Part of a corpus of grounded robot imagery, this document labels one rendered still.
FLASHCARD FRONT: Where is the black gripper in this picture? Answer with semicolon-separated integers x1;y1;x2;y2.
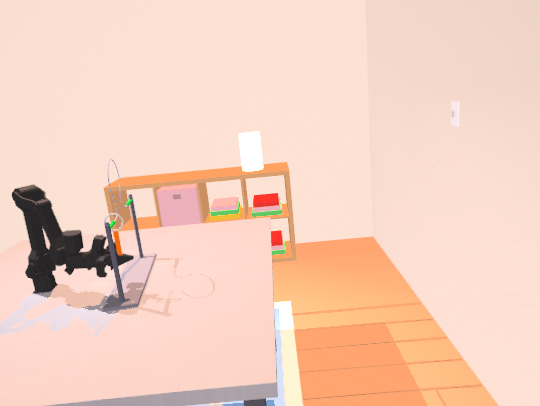
82;241;134;278

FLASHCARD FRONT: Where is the orange handle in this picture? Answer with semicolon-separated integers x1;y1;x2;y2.
104;213;124;255

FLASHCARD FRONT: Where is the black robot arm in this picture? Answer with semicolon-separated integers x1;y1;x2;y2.
12;185;107;293

